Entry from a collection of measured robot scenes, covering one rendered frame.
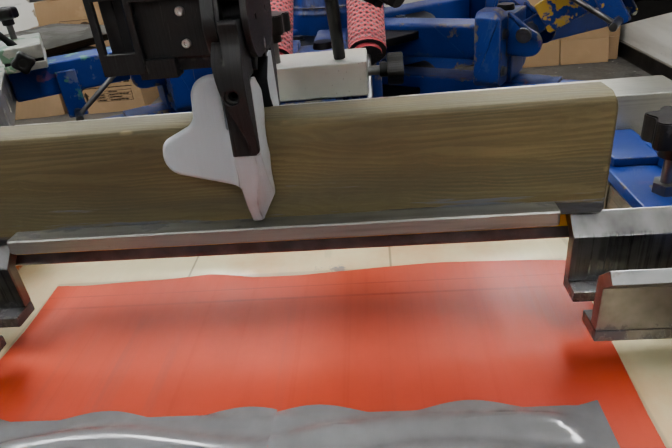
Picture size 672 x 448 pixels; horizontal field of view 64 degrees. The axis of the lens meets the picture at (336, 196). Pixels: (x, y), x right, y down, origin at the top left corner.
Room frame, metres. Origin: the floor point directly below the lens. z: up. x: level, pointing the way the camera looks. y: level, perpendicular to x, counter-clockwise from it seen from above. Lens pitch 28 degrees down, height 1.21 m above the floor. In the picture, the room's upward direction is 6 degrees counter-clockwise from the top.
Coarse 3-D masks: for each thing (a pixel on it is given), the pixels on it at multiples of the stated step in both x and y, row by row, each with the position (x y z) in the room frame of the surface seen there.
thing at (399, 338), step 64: (320, 320) 0.29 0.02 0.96; (384, 320) 0.29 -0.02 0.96; (448, 320) 0.28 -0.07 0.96; (512, 320) 0.27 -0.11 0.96; (576, 320) 0.27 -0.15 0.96; (320, 384) 0.24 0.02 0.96; (384, 384) 0.23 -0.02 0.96; (448, 384) 0.23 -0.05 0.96; (512, 384) 0.22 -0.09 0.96; (576, 384) 0.22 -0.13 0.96
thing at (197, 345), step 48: (96, 288) 0.36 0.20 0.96; (144, 288) 0.35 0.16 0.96; (192, 288) 0.35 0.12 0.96; (240, 288) 0.34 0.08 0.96; (288, 288) 0.33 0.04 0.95; (48, 336) 0.31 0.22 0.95; (96, 336) 0.30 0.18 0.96; (144, 336) 0.30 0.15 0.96; (192, 336) 0.29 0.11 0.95; (240, 336) 0.29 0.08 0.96; (288, 336) 0.28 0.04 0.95; (0, 384) 0.26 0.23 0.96; (48, 384) 0.26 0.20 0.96; (96, 384) 0.26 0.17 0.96; (144, 384) 0.25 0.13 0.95; (192, 384) 0.25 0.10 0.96; (240, 384) 0.24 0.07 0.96
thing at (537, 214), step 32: (160, 224) 0.30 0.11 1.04; (192, 224) 0.30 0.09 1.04; (224, 224) 0.29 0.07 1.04; (256, 224) 0.29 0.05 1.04; (288, 224) 0.29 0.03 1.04; (320, 224) 0.28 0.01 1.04; (352, 224) 0.28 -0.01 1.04; (384, 224) 0.28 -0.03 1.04; (416, 224) 0.27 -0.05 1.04; (448, 224) 0.27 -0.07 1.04; (480, 224) 0.27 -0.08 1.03; (512, 224) 0.27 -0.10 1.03; (544, 224) 0.27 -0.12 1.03
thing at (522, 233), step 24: (312, 240) 0.30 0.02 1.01; (336, 240) 0.30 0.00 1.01; (360, 240) 0.30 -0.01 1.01; (384, 240) 0.30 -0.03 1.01; (408, 240) 0.30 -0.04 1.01; (432, 240) 0.30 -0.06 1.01; (456, 240) 0.29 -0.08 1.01; (480, 240) 0.29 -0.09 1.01; (504, 240) 0.29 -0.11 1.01; (24, 264) 0.33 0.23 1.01
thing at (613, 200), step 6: (612, 186) 0.38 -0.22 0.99; (606, 192) 0.38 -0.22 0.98; (612, 192) 0.37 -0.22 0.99; (618, 192) 0.37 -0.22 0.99; (606, 198) 0.38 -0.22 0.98; (612, 198) 0.37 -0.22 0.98; (618, 198) 0.36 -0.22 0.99; (606, 204) 0.38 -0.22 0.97; (612, 204) 0.37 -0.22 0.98; (618, 204) 0.36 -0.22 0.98; (624, 204) 0.35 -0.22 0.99
